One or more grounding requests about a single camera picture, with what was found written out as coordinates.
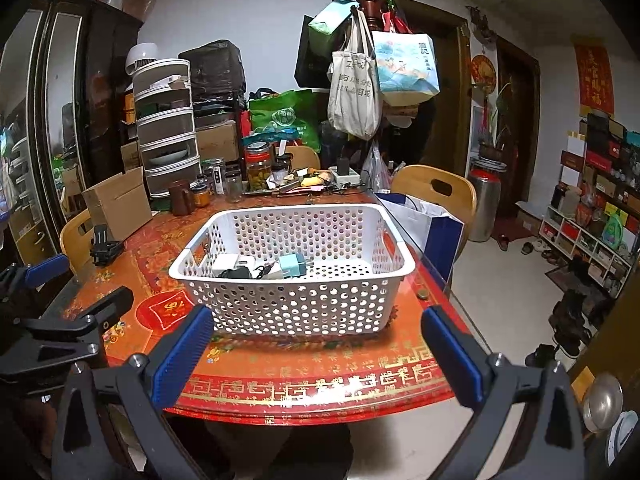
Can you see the blue printed tote bag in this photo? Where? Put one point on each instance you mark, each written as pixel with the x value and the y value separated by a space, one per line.
pixel 405 65

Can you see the white and blue paper bag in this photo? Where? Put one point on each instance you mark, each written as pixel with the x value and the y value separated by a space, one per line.
pixel 425 230

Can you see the green gift bag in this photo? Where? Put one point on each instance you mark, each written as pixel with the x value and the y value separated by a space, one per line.
pixel 327 22

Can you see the clear empty glass jar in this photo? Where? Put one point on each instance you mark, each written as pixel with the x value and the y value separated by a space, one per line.
pixel 234 185

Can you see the white drawer tower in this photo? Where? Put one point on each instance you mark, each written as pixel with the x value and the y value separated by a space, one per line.
pixel 165 125

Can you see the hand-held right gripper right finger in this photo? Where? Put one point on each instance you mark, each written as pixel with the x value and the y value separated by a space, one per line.
pixel 452 360

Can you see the white power strip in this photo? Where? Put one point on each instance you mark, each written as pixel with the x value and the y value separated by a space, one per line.
pixel 345 175

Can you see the green shopping bag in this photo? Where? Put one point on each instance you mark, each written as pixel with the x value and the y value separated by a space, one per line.
pixel 285 115

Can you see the silver door knob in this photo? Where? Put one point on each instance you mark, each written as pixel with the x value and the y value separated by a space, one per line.
pixel 602 402

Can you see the black pouch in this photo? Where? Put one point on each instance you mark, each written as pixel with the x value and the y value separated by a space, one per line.
pixel 235 274

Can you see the brown ceramic mug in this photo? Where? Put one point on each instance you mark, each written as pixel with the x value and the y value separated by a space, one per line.
pixel 181 197

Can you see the dark glass-door cabinet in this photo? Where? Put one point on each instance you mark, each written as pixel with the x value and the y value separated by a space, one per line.
pixel 65 110

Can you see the black plastic bag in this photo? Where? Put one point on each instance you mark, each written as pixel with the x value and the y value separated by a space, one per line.
pixel 212 72

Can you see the glass pickle jar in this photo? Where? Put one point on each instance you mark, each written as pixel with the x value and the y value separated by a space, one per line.
pixel 257 165

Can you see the beige canvas tote bag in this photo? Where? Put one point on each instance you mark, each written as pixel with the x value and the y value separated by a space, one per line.
pixel 355 95

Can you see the wooden coat rack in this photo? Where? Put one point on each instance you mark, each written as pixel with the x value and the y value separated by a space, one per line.
pixel 369 7

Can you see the red printed tablecloth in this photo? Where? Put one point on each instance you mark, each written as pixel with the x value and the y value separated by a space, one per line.
pixel 300 360

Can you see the brown cardboard box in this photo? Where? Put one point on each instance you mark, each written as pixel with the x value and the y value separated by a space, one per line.
pixel 117 210

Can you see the round red wall ornament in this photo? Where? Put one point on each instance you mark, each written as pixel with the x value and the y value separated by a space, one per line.
pixel 482 67

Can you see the white square charger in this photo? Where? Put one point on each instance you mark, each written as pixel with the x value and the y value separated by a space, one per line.
pixel 226 263

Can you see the cardboard carton under bags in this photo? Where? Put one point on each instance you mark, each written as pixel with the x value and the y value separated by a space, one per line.
pixel 217 142

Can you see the white shoe shelf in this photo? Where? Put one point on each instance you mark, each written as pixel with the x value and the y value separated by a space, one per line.
pixel 590 240

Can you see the potted plant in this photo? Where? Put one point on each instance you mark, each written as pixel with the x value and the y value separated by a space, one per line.
pixel 492 140

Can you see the wooden chair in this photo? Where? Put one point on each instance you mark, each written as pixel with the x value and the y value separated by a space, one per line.
pixel 435 195
pixel 75 242

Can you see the red wall scroll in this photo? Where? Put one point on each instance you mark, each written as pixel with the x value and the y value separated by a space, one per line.
pixel 595 80

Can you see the dark shoes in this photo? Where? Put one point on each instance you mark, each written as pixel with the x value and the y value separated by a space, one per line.
pixel 567 320

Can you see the white desk fan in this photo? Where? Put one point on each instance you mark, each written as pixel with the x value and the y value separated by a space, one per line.
pixel 142 57

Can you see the small orange-filled jar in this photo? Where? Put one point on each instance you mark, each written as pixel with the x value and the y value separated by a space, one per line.
pixel 200 195

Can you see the silver metal barrel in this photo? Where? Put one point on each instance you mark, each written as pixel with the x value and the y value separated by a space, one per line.
pixel 484 205

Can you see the teal charger plug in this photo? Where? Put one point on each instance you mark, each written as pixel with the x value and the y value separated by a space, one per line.
pixel 292 265

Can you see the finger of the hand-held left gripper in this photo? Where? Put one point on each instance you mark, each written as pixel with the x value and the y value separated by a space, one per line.
pixel 97 310
pixel 47 266

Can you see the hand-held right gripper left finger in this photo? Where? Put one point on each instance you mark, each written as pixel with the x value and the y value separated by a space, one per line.
pixel 182 360

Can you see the white perforated plastic basket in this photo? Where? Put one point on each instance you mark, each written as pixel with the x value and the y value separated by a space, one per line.
pixel 300 305

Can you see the black folding clip stand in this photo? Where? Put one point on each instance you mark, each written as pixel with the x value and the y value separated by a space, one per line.
pixel 105 247

